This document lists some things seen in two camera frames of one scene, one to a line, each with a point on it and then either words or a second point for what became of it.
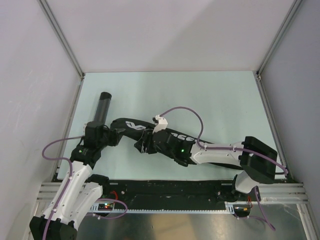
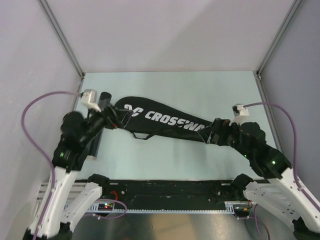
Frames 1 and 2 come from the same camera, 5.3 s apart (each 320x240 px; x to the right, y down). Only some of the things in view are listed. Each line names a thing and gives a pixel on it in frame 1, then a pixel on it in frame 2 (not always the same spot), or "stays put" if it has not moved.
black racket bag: [175, 144] -> [148, 118]
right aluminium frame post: [290, 13] stays put
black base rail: [174, 191] stays put
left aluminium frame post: [62, 37] stays put
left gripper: [114, 133] -> [114, 121]
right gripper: [146, 141] -> [220, 127]
